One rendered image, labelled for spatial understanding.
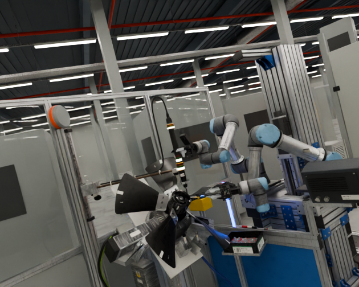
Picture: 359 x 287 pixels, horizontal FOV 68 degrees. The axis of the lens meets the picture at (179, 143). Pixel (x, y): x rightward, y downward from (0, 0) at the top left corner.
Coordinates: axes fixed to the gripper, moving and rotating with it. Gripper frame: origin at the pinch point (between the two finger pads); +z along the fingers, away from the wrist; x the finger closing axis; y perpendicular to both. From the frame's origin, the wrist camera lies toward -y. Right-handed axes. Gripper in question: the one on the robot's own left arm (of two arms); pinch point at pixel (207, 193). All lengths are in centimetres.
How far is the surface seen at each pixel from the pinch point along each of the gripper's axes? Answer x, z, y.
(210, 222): 17.8, 2.7, 0.8
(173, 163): -21.5, 17.7, -9.2
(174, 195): -7.9, 16.5, 14.3
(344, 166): -8, -69, 25
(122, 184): -23, 41, 22
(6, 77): -275, 542, -530
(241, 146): 44, -38, -374
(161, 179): -15.1, 26.0, -1.6
